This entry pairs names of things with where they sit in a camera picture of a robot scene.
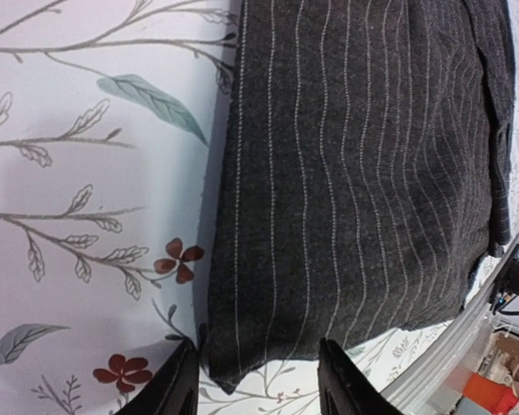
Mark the cardboard box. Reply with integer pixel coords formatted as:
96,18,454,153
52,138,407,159
485,331,519,384

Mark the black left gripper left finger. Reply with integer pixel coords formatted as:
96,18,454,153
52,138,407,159
115,339,199,415

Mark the orange red box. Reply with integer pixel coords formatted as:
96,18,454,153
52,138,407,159
462,373,519,414

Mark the black pinstriped long sleeve shirt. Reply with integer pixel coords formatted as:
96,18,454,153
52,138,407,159
208,1,515,393

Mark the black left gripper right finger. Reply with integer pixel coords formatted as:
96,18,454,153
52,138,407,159
318,338,402,415

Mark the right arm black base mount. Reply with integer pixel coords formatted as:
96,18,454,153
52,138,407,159
490,246,519,316

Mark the aluminium front rail frame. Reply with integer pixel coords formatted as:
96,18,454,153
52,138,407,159
381,232,519,414

